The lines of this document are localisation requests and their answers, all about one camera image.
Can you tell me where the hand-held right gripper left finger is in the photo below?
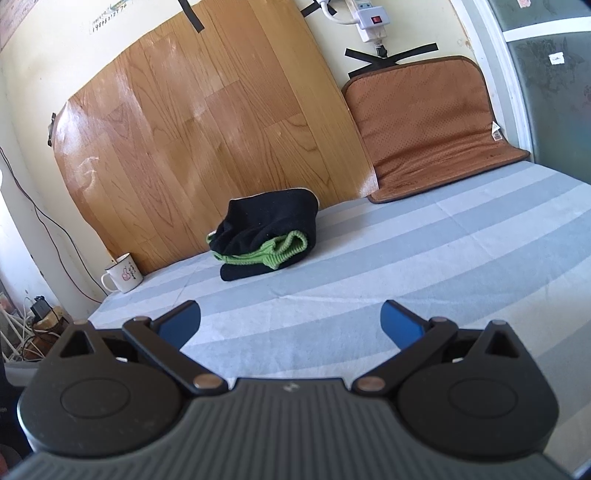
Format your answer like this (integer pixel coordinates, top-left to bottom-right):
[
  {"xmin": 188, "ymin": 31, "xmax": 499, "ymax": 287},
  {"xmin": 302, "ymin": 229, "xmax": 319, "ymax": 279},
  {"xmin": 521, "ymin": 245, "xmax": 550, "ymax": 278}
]
[{"xmin": 58, "ymin": 299, "xmax": 230, "ymax": 397}]

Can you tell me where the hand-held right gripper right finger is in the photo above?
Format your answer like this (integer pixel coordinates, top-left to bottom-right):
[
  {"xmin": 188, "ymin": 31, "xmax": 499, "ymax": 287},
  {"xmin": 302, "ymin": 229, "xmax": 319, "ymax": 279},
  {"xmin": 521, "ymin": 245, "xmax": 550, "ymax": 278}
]
[{"xmin": 353, "ymin": 299, "xmax": 525, "ymax": 397}]

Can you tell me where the navy and green knit sweater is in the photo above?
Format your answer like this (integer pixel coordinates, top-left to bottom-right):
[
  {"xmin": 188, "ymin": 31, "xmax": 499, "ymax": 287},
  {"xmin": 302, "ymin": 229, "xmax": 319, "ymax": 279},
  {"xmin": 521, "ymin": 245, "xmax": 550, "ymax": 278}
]
[{"xmin": 206, "ymin": 187, "xmax": 321, "ymax": 282}]

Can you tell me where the striped bed sheet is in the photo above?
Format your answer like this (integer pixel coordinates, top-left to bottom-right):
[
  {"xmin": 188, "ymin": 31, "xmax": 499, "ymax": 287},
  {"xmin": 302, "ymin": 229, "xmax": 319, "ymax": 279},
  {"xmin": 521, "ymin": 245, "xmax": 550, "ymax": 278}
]
[{"xmin": 85, "ymin": 161, "xmax": 591, "ymax": 476}]

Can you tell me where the white enamel mug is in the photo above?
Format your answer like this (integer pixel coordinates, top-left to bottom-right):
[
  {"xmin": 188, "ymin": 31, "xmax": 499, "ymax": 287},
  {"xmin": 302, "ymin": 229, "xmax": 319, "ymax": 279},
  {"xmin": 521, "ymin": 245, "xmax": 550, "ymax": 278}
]
[{"xmin": 101, "ymin": 252, "xmax": 143, "ymax": 295}]

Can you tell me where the black power adapter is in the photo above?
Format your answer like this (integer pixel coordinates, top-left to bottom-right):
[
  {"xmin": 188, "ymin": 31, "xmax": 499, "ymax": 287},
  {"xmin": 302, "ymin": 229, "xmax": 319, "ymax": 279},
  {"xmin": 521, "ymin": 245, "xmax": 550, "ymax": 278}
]
[{"xmin": 28, "ymin": 295, "xmax": 53, "ymax": 320}]

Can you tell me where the wood-pattern vinyl sheet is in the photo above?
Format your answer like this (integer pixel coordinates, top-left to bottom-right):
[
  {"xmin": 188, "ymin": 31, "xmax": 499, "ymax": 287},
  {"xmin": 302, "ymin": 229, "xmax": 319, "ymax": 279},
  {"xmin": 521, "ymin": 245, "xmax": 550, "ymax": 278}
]
[{"xmin": 48, "ymin": 0, "xmax": 380, "ymax": 278}]

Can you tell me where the brown seat cushion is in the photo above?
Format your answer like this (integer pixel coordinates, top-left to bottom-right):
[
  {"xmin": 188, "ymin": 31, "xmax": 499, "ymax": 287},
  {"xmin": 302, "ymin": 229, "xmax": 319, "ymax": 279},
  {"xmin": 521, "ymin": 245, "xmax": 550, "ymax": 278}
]
[{"xmin": 341, "ymin": 55, "xmax": 531, "ymax": 204}]

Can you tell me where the white power strip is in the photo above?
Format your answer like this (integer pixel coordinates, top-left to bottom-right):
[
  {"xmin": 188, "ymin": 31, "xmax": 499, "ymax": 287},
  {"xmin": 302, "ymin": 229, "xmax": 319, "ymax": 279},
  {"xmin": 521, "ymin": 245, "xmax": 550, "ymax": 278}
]
[{"xmin": 318, "ymin": 0, "xmax": 393, "ymax": 45}]

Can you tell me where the white cable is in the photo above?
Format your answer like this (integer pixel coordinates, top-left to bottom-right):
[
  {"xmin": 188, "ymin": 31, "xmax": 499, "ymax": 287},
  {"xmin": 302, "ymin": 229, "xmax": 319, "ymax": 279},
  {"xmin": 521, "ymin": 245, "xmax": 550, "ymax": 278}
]
[{"xmin": 0, "ymin": 306, "xmax": 38, "ymax": 362}]

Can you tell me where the dark cable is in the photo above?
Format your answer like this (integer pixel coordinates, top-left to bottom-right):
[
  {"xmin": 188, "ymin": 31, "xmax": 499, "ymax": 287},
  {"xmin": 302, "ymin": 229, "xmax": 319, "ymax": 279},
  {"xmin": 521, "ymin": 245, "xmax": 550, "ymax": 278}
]
[{"xmin": 0, "ymin": 152, "xmax": 93, "ymax": 301}]

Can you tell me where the glass door with white frame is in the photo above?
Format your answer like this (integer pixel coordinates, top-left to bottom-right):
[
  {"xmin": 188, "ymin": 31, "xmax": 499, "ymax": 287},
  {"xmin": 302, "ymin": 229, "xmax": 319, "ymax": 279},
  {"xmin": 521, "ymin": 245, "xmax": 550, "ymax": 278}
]
[{"xmin": 450, "ymin": 0, "xmax": 591, "ymax": 186}]

